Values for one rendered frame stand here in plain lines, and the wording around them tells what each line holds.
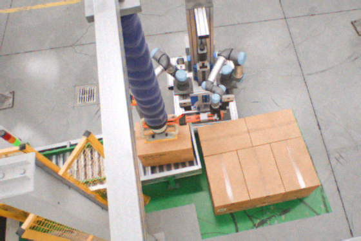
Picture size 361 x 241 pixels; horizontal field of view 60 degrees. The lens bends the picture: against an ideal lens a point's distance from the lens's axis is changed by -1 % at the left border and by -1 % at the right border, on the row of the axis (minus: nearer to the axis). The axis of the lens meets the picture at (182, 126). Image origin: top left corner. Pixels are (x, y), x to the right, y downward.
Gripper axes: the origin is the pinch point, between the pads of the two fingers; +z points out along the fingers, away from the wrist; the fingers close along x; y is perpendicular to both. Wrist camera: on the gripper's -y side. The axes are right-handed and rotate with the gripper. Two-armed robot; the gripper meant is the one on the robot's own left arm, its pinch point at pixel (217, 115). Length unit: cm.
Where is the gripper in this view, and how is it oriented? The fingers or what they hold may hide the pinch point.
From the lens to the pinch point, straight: 315.0
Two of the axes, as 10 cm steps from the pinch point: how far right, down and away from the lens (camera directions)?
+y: -9.9, 1.2, 0.4
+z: 0.9, 4.4, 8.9
